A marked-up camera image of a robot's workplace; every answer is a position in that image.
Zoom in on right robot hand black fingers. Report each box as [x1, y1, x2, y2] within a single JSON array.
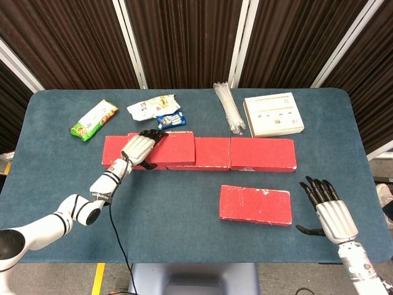
[[295, 176, 359, 245]]

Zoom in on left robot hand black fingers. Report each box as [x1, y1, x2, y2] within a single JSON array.
[[121, 128, 169, 171]]

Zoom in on white crumpled snack wrapper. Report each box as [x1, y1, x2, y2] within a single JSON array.
[[126, 94, 181, 122]]

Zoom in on bundle of clear straws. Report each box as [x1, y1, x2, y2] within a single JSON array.
[[213, 81, 247, 136]]

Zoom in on blue felt table mat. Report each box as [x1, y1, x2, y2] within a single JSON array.
[[0, 88, 385, 265]]

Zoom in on brown ribbed partition panel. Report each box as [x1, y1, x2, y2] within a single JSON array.
[[239, 0, 369, 89], [125, 0, 244, 89], [0, 0, 141, 90], [319, 0, 393, 154], [0, 60, 34, 154]]

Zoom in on white partition post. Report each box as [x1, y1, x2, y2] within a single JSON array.
[[310, 0, 385, 89], [112, 0, 149, 90], [227, 0, 260, 89], [0, 38, 45, 93]]

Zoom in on red foam brick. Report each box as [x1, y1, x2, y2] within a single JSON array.
[[166, 136, 232, 171], [126, 130, 196, 167], [219, 184, 293, 227], [102, 136, 168, 171], [230, 136, 298, 173]]

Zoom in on yellow floor tape strip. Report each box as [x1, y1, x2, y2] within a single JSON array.
[[91, 262, 106, 295]]

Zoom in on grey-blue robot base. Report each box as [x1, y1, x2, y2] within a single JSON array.
[[128, 262, 261, 295]]

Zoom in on green snack packet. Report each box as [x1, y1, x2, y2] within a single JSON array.
[[69, 98, 119, 142]]

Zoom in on flat white box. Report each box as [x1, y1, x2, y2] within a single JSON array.
[[243, 92, 305, 138]]

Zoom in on white sneaker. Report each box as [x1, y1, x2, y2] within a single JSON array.
[[376, 183, 393, 229]]

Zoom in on blue snack packet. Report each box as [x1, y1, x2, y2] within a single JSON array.
[[156, 111, 187, 132]]

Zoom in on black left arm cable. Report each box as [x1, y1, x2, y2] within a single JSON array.
[[106, 155, 134, 295]]

